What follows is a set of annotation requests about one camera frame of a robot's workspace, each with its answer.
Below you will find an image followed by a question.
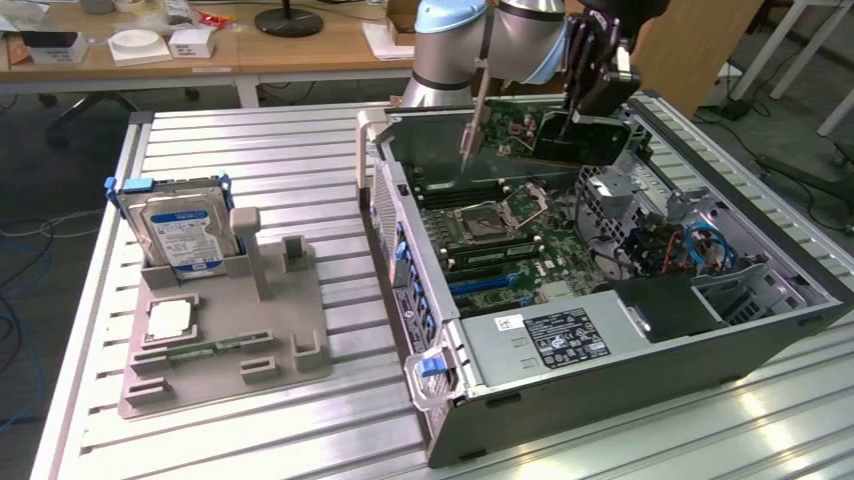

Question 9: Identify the Nvidia GPU graphics card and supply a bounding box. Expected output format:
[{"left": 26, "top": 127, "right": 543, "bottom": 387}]
[{"left": 458, "top": 64, "right": 634, "bottom": 169}]

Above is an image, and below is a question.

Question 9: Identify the dark RAM stick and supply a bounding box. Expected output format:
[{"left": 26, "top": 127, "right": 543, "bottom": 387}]
[{"left": 446, "top": 243, "right": 541, "bottom": 266}]

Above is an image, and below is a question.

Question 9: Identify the open black PC case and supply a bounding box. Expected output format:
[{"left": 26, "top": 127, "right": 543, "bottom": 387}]
[{"left": 356, "top": 90, "right": 854, "bottom": 469}]

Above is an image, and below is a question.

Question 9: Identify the white paper stack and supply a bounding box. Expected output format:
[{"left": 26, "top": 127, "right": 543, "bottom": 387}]
[{"left": 362, "top": 21, "right": 417, "bottom": 62}]

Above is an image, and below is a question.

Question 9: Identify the blue wire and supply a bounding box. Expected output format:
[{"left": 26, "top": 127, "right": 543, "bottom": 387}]
[{"left": 686, "top": 222, "right": 739, "bottom": 274}]

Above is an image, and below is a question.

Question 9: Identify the white box with black lid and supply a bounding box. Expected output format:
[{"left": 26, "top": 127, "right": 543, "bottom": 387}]
[{"left": 19, "top": 30, "right": 91, "bottom": 65}]

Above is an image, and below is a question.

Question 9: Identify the metal socket cover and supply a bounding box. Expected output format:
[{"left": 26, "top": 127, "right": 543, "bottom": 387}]
[{"left": 499, "top": 179, "right": 553, "bottom": 231}]

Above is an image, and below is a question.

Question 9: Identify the blue floor cable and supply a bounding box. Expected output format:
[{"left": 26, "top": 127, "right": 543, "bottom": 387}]
[{"left": 0, "top": 239, "right": 59, "bottom": 431}]

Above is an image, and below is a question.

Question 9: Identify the grey 3D-printed parts rack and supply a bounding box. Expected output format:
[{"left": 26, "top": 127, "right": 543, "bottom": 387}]
[{"left": 116, "top": 204, "right": 335, "bottom": 421}]

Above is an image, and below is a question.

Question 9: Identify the black round lamp base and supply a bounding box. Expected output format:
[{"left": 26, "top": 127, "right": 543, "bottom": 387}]
[{"left": 254, "top": 0, "right": 326, "bottom": 39}]

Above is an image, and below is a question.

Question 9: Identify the hard disk in blue caddy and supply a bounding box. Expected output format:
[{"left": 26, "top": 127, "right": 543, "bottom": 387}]
[{"left": 103, "top": 169, "right": 246, "bottom": 281}]

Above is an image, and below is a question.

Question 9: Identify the brown cardboard box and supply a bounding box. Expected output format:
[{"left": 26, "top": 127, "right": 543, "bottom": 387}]
[{"left": 386, "top": 0, "right": 421, "bottom": 34}]

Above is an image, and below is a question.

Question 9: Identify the wooden cabinet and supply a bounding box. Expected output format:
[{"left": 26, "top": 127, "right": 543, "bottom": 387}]
[{"left": 586, "top": 0, "right": 766, "bottom": 119}]

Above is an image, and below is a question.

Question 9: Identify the green RAM stick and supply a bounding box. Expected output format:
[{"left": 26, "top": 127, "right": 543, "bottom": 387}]
[{"left": 163, "top": 335, "right": 252, "bottom": 359}]

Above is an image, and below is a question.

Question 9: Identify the black chair base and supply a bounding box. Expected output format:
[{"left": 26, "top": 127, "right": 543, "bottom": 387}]
[{"left": 40, "top": 91, "right": 140, "bottom": 149}]

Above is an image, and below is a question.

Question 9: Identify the red wire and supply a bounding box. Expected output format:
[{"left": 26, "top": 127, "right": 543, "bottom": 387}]
[{"left": 659, "top": 227, "right": 699, "bottom": 274}]

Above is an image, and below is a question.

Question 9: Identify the white box with round hole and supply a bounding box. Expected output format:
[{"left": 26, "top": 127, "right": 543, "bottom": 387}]
[{"left": 106, "top": 27, "right": 174, "bottom": 67}]

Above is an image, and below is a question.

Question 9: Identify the grey power supply unit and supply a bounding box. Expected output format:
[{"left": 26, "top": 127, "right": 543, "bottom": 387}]
[{"left": 457, "top": 290, "right": 653, "bottom": 389}]

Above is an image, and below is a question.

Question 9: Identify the CPU socket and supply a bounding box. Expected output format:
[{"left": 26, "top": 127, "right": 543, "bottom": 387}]
[{"left": 453, "top": 202, "right": 519, "bottom": 239}]

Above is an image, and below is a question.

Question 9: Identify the white table frame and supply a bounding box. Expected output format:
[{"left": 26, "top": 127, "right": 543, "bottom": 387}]
[{"left": 730, "top": 0, "right": 854, "bottom": 136}]

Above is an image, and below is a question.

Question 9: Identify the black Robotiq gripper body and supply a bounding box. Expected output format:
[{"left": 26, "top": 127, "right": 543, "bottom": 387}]
[{"left": 577, "top": 0, "right": 673, "bottom": 40}]

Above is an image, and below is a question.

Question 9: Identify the wooden desk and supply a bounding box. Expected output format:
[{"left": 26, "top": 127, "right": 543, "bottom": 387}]
[{"left": 0, "top": 0, "right": 602, "bottom": 109}]

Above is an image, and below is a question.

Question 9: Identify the black floor stand leg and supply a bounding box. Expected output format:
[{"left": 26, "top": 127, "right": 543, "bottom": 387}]
[{"left": 757, "top": 153, "right": 854, "bottom": 201}]

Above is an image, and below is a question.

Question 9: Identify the blue expansion slot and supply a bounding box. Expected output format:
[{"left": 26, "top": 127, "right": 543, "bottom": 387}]
[{"left": 450, "top": 272, "right": 522, "bottom": 297}]

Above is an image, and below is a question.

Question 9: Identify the small white labelled box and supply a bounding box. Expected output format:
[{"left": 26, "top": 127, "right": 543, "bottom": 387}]
[{"left": 168, "top": 27, "right": 219, "bottom": 59}]

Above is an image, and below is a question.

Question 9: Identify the silver CPU chip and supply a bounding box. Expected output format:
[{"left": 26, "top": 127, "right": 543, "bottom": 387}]
[{"left": 146, "top": 299, "right": 199, "bottom": 344}]

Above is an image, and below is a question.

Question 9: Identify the perforated metal disk bay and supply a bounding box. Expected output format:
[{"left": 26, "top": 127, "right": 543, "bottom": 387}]
[{"left": 573, "top": 158, "right": 675, "bottom": 236}]

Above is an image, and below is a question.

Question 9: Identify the white floor cable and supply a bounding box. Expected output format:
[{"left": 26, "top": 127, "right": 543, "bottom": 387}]
[{"left": 0, "top": 208, "right": 112, "bottom": 239}]

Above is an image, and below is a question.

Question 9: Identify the green motherboard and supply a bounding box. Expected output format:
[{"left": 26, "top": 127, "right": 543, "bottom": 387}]
[{"left": 403, "top": 164, "right": 606, "bottom": 321}]

